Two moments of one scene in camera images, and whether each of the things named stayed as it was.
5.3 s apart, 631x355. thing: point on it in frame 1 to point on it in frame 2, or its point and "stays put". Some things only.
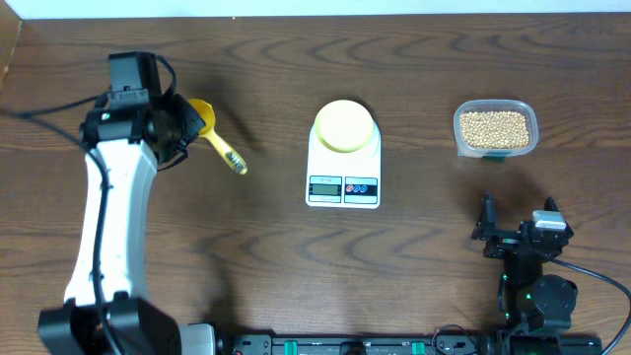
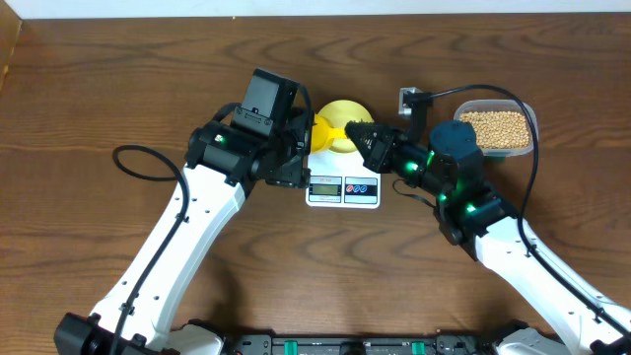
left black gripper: (182, 124) to (300, 148)
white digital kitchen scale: (343, 179) stays put
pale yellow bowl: (344, 125) stays put
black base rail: (410, 344) stays put
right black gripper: (486, 225) to (375, 156)
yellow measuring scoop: (207, 112) to (322, 134)
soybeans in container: (495, 129) stays put
